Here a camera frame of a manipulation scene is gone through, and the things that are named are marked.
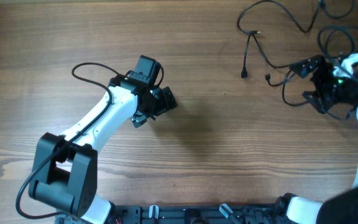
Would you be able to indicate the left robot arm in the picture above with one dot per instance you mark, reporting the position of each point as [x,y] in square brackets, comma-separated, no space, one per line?
[65,169]

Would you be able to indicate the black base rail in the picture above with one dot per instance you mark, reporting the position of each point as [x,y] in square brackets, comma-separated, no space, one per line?
[135,214]

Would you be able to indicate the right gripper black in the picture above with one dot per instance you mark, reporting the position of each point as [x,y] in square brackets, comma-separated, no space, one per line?
[323,68]

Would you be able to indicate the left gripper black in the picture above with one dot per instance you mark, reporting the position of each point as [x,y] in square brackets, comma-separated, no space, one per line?
[163,105]

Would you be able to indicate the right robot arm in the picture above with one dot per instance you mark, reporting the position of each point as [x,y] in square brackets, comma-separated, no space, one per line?
[324,155]

